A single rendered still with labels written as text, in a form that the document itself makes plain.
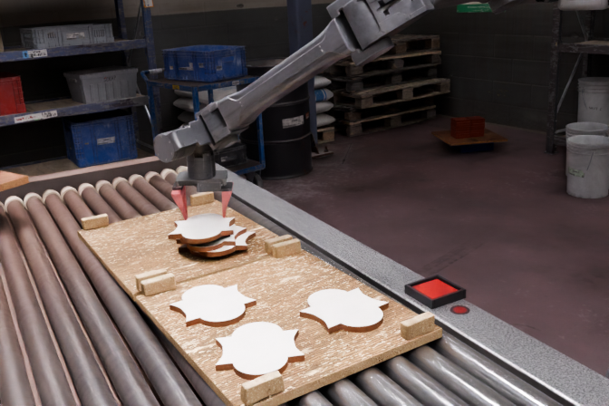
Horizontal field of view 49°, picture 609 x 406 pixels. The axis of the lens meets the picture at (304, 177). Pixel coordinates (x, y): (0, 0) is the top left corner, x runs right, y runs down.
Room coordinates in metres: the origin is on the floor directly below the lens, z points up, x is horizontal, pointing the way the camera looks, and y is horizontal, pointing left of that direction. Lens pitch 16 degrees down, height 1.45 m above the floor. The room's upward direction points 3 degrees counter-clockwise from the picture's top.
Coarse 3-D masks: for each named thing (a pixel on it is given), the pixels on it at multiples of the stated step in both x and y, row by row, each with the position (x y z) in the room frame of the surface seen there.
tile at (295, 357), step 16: (240, 336) 0.90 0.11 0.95; (256, 336) 0.89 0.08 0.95; (272, 336) 0.89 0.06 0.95; (288, 336) 0.89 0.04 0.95; (224, 352) 0.85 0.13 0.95; (240, 352) 0.85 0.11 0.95; (256, 352) 0.85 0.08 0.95; (272, 352) 0.85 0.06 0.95; (288, 352) 0.85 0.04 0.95; (224, 368) 0.82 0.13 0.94; (240, 368) 0.81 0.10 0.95; (256, 368) 0.81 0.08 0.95; (272, 368) 0.80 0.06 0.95
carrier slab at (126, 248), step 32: (128, 224) 1.46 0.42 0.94; (160, 224) 1.45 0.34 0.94; (256, 224) 1.42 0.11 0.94; (96, 256) 1.30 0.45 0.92; (128, 256) 1.26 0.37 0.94; (160, 256) 1.25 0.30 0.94; (192, 256) 1.25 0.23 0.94; (224, 256) 1.24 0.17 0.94; (256, 256) 1.23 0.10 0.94; (128, 288) 1.11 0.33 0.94
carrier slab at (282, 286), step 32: (288, 256) 1.22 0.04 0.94; (256, 288) 1.08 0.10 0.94; (288, 288) 1.08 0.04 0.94; (320, 288) 1.07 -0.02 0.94; (352, 288) 1.06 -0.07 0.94; (160, 320) 0.98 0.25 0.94; (256, 320) 0.97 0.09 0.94; (288, 320) 0.96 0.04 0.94; (384, 320) 0.94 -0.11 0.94; (192, 352) 0.88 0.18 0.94; (320, 352) 0.86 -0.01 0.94; (352, 352) 0.85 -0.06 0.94; (384, 352) 0.85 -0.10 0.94; (224, 384) 0.79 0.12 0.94; (288, 384) 0.78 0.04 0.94; (320, 384) 0.79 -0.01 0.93
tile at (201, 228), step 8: (200, 216) 1.33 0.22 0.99; (208, 216) 1.33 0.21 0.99; (216, 216) 1.33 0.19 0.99; (176, 224) 1.30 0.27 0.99; (184, 224) 1.29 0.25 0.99; (192, 224) 1.29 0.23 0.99; (200, 224) 1.28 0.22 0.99; (208, 224) 1.28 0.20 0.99; (216, 224) 1.28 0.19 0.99; (224, 224) 1.28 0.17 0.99; (176, 232) 1.24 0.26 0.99; (184, 232) 1.24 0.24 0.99; (192, 232) 1.24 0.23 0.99; (200, 232) 1.23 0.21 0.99; (208, 232) 1.23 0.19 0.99; (216, 232) 1.23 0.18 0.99; (224, 232) 1.24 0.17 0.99; (232, 232) 1.24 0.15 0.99; (184, 240) 1.22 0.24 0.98; (192, 240) 1.20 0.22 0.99; (200, 240) 1.20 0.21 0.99; (208, 240) 1.21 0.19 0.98
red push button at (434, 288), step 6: (426, 282) 1.09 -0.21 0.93; (432, 282) 1.09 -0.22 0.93; (438, 282) 1.08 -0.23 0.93; (420, 288) 1.06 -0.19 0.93; (426, 288) 1.06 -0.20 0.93; (432, 288) 1.06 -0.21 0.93; (438, 288) 1.06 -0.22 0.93; (444, 288) 1.06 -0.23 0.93; (450, 288) 1.06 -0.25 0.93; (426, 294) 1.04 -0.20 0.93; (432, 294) 1.04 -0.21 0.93; (438, 294) 1.04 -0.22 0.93; (444, 294) 1.04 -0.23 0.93
